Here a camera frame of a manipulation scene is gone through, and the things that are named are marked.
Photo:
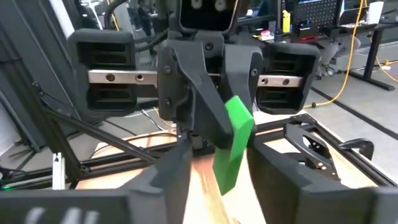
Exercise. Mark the black pegboard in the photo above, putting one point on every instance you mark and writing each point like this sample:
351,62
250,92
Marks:
317,12

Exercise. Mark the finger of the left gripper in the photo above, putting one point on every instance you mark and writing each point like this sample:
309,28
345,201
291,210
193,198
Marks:
242,71
205,118

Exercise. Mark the green eraser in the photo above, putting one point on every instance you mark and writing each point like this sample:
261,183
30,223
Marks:
236,140

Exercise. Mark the black aluminium table frame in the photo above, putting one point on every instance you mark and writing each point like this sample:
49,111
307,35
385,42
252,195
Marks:
102,134

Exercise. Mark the yellow bottle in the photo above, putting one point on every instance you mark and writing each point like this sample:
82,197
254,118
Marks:
286,21

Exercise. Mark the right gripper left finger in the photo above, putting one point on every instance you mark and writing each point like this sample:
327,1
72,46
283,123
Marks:
164,193

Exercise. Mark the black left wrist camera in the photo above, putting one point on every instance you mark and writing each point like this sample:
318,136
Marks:
206,15

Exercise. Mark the black frame clamp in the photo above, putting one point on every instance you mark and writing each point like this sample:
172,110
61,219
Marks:
360,144

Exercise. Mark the white metal bracket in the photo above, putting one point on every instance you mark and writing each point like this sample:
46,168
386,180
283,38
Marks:
58,171

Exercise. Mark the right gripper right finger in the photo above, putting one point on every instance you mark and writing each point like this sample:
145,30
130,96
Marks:
286,199

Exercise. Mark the desk with black legs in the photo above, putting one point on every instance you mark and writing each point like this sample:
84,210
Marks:
373,56

